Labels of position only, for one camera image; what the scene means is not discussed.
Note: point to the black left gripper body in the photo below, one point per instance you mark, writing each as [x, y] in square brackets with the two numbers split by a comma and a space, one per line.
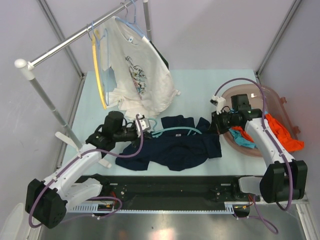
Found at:
[126, 134]

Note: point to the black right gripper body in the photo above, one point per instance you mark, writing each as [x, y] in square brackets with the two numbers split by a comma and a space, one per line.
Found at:
[224, 121]

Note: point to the green hanger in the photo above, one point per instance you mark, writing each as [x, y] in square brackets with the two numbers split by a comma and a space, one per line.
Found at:
[174, 126]

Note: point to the navy blue t-shirt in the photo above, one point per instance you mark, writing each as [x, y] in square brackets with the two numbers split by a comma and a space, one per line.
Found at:
[176, 152]

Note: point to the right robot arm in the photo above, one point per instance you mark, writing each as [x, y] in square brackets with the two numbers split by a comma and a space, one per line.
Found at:
[284, 178]

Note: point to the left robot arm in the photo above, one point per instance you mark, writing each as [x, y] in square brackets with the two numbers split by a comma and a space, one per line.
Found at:
[48, 200]

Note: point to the white printed t-shirt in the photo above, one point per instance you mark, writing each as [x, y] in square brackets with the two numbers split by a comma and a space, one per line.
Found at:
[143, 84]

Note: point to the yellow hanger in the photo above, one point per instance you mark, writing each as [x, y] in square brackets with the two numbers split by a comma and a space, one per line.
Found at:
[95, 44]

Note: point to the light blue hanger with shirt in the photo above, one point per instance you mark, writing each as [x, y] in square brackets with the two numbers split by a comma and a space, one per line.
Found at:
[132, 25]

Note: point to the turquoise garment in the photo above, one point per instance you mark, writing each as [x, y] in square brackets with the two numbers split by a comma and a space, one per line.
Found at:
[241, 137]

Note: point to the pink translucent plastic basket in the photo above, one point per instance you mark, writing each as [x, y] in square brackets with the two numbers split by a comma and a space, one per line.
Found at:
[274, 105]

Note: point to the orange garment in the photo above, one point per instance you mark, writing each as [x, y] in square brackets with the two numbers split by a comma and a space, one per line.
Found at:
[283, 135]

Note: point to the silver clothes rack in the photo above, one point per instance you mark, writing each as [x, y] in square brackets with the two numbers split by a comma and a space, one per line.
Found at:
[61, 77]

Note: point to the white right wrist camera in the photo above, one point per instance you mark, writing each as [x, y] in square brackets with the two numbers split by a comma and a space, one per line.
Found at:
[219, 102]

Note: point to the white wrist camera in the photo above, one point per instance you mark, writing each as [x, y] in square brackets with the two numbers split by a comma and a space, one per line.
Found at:
[142, 124]
[219, 102]

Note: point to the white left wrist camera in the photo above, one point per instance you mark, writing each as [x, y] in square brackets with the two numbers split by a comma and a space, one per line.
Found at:
[142, 124]

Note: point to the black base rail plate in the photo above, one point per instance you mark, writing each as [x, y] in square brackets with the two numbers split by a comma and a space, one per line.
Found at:
[175, 194]

